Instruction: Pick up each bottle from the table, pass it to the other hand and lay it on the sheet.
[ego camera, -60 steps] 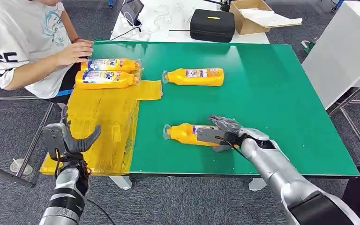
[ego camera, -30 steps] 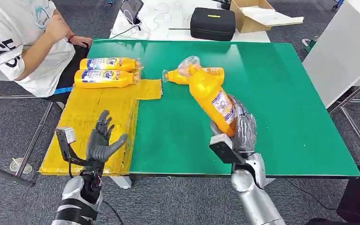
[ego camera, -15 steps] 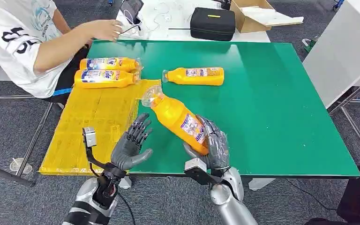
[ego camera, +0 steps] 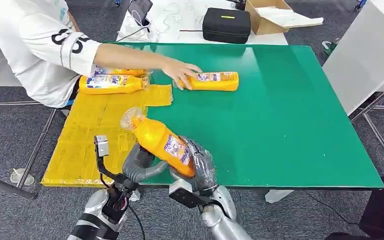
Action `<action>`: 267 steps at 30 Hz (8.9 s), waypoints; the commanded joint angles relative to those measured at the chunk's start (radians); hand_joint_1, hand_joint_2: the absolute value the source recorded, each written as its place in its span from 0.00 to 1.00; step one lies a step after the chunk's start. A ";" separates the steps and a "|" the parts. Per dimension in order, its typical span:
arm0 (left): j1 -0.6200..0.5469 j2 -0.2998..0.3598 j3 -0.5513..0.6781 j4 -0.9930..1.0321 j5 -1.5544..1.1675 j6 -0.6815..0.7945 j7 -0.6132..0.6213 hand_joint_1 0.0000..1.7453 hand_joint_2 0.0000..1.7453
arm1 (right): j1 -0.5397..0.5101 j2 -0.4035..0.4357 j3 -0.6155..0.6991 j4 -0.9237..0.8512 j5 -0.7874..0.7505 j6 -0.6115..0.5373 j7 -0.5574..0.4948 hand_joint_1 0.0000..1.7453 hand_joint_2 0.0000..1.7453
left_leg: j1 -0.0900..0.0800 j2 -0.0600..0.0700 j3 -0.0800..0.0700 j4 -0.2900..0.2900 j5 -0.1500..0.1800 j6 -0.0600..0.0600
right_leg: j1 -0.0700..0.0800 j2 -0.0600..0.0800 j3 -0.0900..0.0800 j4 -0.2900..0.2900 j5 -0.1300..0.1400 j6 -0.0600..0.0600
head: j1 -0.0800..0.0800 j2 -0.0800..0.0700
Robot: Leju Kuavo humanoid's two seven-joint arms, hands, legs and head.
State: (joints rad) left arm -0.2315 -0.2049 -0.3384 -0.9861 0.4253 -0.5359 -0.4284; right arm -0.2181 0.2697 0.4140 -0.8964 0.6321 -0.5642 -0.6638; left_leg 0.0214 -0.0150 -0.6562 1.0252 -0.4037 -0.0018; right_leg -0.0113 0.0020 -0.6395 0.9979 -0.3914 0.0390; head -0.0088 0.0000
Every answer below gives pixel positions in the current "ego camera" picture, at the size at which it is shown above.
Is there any green table mat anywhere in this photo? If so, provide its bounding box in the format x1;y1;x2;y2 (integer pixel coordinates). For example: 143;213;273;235
104;42;384;191

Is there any thin black floor cable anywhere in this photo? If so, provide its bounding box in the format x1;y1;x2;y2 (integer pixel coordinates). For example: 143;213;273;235
302;190;362;228

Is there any brown cardboard box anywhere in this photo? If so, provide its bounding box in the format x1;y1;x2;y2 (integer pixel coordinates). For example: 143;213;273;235
244;0;324;37

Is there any person's hand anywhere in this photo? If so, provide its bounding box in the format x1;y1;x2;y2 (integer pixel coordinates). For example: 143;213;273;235
161;57;203;91

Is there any white cabinet panel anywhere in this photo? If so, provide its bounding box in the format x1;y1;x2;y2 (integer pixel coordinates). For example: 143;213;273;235
322;0;384;116

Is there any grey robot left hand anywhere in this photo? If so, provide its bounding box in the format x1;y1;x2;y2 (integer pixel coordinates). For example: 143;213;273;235
122;143;169;185

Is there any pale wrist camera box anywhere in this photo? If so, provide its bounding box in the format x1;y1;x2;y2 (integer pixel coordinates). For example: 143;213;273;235
94;135;110;158
168;179;213;210

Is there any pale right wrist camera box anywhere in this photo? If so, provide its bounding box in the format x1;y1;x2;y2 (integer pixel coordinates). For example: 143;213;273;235
168;179;213;210

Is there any white table foot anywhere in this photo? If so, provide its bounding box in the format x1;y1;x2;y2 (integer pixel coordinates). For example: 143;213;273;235
264;189;294;204

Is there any orange drink bottle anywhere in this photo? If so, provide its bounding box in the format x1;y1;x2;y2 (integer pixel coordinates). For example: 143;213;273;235
78;74;151;96
120;106;197;178
177;71;240;93
90;66;149;78

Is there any yellow taped sheet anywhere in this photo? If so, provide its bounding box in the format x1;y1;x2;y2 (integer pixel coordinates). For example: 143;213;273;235
40;84;174;189

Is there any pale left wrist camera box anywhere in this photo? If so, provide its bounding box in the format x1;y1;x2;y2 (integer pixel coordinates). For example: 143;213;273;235
94;135;110;158

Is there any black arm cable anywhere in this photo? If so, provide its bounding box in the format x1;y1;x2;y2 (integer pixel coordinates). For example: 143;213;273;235
127;203;147;240

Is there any metal table frame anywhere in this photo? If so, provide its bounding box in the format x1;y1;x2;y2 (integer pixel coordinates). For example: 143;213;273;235
349;77;384;180
0;100;59;200

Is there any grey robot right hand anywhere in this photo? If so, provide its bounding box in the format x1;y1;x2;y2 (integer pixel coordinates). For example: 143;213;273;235
168;135;220;196

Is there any white paper sheet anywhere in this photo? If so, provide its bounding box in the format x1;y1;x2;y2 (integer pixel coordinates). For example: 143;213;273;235
255;5;325;29

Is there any person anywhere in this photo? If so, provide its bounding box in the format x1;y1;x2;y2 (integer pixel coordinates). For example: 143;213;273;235
0;0;103;109

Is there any clear plastic cup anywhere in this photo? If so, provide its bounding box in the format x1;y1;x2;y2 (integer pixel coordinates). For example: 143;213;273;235
10;167;36;187

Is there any black zip case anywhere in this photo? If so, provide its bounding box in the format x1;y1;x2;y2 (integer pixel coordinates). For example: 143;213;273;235
202;7;252;45

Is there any dark tablet device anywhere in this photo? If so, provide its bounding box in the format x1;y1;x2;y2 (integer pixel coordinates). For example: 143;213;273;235
127;0;154;27

